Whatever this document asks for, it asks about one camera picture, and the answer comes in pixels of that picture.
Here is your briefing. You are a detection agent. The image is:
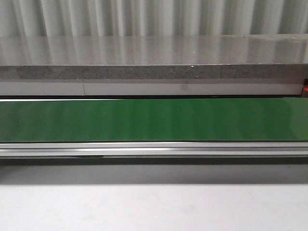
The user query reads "green conveyor belt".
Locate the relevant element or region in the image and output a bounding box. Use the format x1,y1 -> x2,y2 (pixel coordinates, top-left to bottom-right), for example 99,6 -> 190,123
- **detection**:
0,97 -> 308,166

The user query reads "grey speckled stone counter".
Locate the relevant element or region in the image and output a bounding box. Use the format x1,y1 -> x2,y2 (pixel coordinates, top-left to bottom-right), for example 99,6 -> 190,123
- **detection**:
0,34 -> 308,96

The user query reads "red plastic tray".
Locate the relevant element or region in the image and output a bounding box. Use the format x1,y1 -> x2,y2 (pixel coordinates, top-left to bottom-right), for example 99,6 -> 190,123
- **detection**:
302,79 -> 308,98

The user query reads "white corrugated curtain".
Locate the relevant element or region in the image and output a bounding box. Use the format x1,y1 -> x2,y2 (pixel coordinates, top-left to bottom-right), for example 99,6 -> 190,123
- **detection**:
0,0 -> 308,36

